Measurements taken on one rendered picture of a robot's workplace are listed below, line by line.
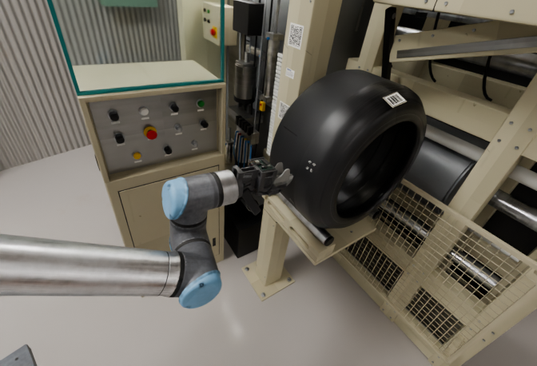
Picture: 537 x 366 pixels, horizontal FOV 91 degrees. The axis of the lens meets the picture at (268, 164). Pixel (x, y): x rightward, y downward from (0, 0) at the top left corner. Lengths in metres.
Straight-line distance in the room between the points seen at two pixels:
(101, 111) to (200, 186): 0.66
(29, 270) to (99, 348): 1.39
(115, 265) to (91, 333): 1.41
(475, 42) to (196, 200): 0.97
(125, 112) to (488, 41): 1.27
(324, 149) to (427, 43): 0.61
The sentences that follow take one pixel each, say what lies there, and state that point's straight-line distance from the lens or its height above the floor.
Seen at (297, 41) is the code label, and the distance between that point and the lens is 1.03.
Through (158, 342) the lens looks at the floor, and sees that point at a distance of 1.83.
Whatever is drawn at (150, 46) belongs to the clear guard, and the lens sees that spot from 1.13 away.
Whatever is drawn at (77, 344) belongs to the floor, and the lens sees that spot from 1.95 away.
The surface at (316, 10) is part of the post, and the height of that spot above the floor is 1.60.
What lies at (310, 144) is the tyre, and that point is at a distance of 0.77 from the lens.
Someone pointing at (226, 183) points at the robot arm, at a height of 1.25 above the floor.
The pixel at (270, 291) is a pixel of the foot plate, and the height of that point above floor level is 0.01.
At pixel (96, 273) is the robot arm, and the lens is 0.55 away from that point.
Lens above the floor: 1.66
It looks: 35 degrees down
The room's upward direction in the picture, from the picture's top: 7 degrees clockwise
